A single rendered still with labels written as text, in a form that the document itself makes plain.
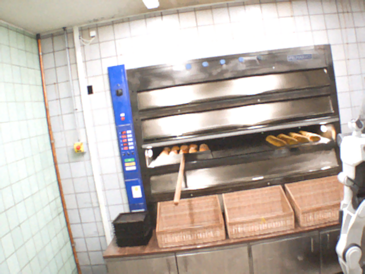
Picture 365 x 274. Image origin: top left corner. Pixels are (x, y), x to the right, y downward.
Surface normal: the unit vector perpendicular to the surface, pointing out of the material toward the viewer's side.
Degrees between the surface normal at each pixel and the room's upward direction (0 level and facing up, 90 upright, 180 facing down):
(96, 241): 90
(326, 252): 90
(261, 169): 70
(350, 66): 90
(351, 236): 90
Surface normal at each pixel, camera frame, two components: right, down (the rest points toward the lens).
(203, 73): -0.03, 0.10
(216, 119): -0.07, -0.25
